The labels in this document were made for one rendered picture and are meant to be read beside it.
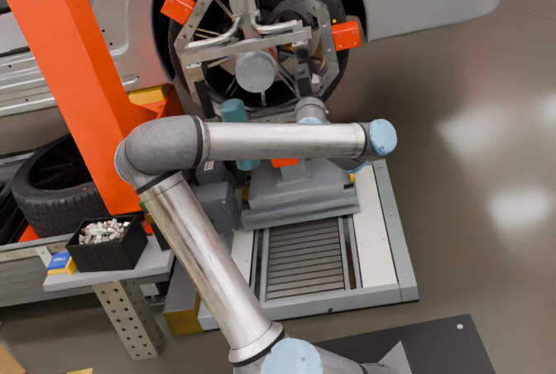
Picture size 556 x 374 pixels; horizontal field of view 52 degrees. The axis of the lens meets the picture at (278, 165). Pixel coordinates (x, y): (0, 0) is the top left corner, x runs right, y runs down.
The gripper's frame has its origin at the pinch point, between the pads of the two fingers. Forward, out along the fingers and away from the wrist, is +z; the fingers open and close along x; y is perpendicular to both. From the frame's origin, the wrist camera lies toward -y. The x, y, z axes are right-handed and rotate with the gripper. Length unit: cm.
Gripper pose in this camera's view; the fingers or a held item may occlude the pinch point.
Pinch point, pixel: (307, 75)
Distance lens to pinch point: 185.2
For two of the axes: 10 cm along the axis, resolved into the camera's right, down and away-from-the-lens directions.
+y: 2.2, 8.2, 5.2
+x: 9.7, -1.8, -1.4
